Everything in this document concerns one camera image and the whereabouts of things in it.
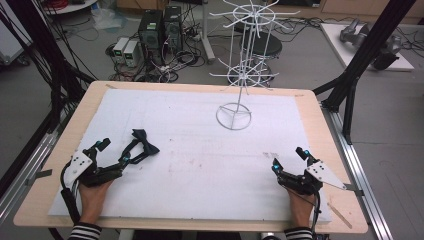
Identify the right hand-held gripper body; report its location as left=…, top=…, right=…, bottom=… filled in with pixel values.
left=275, top=159, right=348, bottom=197

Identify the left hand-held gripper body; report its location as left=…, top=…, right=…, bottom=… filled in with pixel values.
left=63, top=148, right=125, bottom=188

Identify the black bow tie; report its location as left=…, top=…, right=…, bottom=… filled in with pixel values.
left=130, top=128, right=161, bottom=157

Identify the person's left hand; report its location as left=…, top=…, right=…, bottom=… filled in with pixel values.
left=78, top=179, right=115, bottom=226

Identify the person's right hand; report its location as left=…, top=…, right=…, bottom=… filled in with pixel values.
left=286, top=187, right=318, bottom=230

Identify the thin wooden stick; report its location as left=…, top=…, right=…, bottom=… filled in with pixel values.
left=327, top=202, right=354, bottom=230

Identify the white foam mat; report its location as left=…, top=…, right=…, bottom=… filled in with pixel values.
left=48, top=88, right=333, bottom=224

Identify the grey bench power supply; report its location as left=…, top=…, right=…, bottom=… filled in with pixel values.
left=123, top=39, right=140, bottom=68
left=112, top=36, right=130, bottom=64

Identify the white floor board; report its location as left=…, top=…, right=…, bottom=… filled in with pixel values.
left=319, top=22, right=415, bottom=72

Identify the black round stool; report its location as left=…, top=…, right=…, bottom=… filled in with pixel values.
left=240, top=30, right=284, bottom=84

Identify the black computer tower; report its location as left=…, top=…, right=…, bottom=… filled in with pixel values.
left=137, top=9, right=165, bottom=64
left=163, top=4, right=184, bottom=52

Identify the clear plastic bag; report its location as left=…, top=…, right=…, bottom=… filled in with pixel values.
left=90, top=7, right=128, bottom=32

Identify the round white table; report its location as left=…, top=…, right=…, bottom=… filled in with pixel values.
left=41, top=0, right=99, bottom=16

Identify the aluminium rail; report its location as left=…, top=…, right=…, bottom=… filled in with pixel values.
left=0, top=109, right=73, bottom=223
left=321, top=103, right=396, bottom=240

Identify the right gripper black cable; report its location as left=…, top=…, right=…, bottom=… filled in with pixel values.
left=310, top=190, right=323, bottom=236

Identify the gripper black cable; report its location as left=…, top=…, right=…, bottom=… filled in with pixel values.
left=59, top=159, right=83, bottom=225
left=310, top=190, right=323, bottom=236

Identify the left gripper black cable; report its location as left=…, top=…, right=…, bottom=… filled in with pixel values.
left=59, top=159, right=83, bottom=225

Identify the white wire display rack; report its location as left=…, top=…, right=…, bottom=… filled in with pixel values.
left=209, top=0, right=301, bottom=132

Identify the black frame strut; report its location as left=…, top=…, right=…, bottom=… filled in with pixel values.
left=312, top=0, right=418, bottom=145
left=0, top=0, right=96, bottom=134

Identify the grey metal post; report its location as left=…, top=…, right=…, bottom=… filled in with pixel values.
left=199, top=0, right=217, bottom=65

